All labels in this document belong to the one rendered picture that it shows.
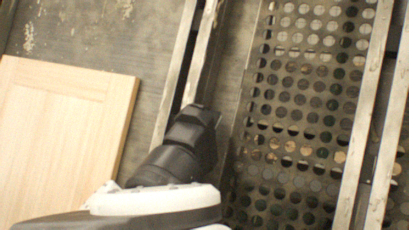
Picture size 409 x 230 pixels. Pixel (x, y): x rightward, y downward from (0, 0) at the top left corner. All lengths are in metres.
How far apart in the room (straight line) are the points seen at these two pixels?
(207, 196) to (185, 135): 0.34
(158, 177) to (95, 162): 0.31
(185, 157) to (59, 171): 0.38
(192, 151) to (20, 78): 0.52
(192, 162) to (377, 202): 0.25
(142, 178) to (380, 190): 0.31
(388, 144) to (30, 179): 0.68
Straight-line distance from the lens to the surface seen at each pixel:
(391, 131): 0.58
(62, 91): 0.87
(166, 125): 0.66
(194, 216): 0.22
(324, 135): 1.20
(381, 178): 0.57
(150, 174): 0.51
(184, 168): 0.52
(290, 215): 0.69
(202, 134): 0.57
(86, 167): 0.81
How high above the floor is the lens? 1.55
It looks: 24 degrees down
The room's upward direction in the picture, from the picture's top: straight up
